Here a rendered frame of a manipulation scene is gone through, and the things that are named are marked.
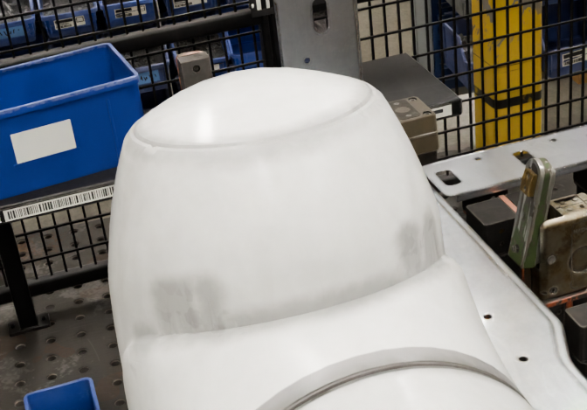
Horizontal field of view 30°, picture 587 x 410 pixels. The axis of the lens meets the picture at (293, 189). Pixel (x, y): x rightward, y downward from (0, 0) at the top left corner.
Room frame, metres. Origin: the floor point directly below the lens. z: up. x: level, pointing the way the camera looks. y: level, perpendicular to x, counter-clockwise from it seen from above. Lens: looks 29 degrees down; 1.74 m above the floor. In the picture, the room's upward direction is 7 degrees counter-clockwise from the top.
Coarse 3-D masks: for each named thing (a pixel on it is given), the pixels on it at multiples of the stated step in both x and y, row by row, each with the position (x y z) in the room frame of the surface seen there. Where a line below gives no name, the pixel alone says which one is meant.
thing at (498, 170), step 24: (528, 144) 1.40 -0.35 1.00; (552, 144) 1.40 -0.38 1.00; (576, 144) 1.39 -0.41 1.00; (432, 168) 1.37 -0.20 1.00; (456, 168) 1.36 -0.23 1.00; (480, 168) 1.35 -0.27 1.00; (504, 168) 1.34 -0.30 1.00; (576, 168) 1.33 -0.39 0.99; (456, 192) 1.29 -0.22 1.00; (480, 192) 1.29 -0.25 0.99
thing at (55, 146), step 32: (32, 64) 1.56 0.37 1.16; (64, 64) 1.58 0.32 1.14; (96, 64) 1.59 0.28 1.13; (128, 64) 1.50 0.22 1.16; (0, 96) 1.54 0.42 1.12; (32, 96) 1.56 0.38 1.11; (64, 96) 1.41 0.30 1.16; (96, 96) 1.43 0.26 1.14; (128, 96) 1.45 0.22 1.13; (0, 128) 1.38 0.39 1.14; (32, 128) 1.40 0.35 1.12; (64, 128) 1.41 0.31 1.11; (96, 128) 1.43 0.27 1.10; (128, 128) 1.44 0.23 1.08; (0, 160) 1.38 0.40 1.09; (32, 160) 1.39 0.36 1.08; (64, 160) 1.41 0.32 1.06; (96, 160) 1.43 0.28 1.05; (0, 192) 1.37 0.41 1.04
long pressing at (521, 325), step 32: (448, 224) 1.21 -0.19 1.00; (480, 256) 1.13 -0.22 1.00; (480, 288) 1.06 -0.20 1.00; (512, 288) 1.05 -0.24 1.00; (512, 320) 0.99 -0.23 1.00; (544, 320) 0.98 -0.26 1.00; (512, 352) 0.93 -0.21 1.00; (544, 352) 0.93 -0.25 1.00; (544, 384) 0.88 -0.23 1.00; (576, 384) 0.87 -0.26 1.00
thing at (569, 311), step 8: (584, 304) 1.02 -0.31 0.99; (568, 312) 1.01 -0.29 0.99; (576, 312) 1.01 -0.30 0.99; (584, 312) 1.00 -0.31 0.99; (568, 320) 1.00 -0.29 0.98; (576, 320) 0.99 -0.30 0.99; (584, 320) 0.99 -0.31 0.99; (568, 328) 1.00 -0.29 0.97; (576, 328) 0.99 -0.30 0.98; (584, 328) 0.98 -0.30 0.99; (568, 336) 1.00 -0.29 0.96; (576, 336) 0.99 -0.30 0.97; (584, 336) 0.98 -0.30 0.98; (568, 344) 1.00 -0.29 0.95; (576, 344) 0.99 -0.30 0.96; (584, 344) 0.98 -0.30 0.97; (576, 352) 0.99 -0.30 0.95; (584, 352) 0.98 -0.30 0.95; (576, 360) 0.99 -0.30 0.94; (584, 360) 0.98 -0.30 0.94; (584, 368) 0.98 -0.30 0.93
